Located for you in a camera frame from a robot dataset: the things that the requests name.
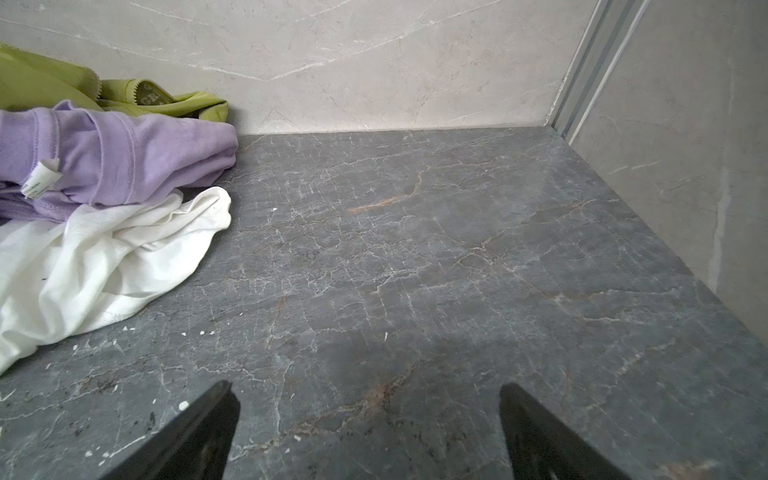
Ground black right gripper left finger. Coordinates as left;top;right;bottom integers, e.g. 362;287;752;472
103;380;241;480

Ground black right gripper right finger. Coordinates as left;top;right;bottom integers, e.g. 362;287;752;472
499;383;628;479

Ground purple cloth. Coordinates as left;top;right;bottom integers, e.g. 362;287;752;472
1;100;238;223

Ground white cloth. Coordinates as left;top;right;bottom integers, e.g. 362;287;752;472
1;187;231;371

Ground green cloth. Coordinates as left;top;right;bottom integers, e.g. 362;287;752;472
1;44;229;122

